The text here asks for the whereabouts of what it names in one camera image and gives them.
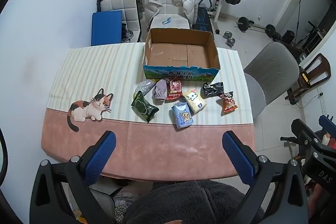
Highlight yellow tissue pack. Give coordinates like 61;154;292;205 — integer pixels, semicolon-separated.
183;88;207;114

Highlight silver glitter packet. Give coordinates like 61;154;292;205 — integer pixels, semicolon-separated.
135;79;156;97

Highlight cardboard box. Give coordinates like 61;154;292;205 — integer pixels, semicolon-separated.
142;28;221;82

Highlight green packet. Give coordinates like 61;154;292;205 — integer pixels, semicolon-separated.
131;91;160;123

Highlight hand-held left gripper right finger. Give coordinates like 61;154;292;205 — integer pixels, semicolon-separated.
222;131;309;224

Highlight black floor barbell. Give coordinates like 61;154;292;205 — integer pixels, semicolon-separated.
237;16;276;38

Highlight black bag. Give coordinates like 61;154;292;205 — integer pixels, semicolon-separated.
273;30;296;44

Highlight purple socks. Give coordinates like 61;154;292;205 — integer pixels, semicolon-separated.
152;78;168;102

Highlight red snack packet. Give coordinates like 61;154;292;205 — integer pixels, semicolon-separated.
165;77;183;101

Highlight grey shell chair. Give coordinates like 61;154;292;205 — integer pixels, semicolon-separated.
243;42;300;119

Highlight striped pink cat tablecloth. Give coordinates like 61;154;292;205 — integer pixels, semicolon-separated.
41;42;256;180

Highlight black exercise bike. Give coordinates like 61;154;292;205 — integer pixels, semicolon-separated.
295;21;326;52

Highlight black packet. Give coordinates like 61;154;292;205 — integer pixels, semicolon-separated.
203;81;225;99

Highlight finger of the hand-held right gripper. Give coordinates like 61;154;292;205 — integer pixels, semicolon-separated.
280;118;321;152
318;114;336;135

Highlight blue tissue pack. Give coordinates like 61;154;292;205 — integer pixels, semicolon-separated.
171;101;195;129

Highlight person's grey fleece robe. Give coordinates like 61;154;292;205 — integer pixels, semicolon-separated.
122;179;265;224

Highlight white padded chair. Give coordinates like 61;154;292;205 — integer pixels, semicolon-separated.
140;14;191;42
97;0;142;43

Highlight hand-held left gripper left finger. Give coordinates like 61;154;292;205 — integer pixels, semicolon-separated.
29;131;117;224

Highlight black weight bench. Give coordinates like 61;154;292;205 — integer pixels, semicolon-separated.
193;0;214;31

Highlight orange snack packet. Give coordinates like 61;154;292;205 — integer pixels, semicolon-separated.
217;91;238;115

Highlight blue folded mat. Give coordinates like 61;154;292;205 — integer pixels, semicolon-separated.
91;10;123;46

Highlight dark wooden chair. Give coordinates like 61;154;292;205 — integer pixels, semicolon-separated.
286;53;331;105

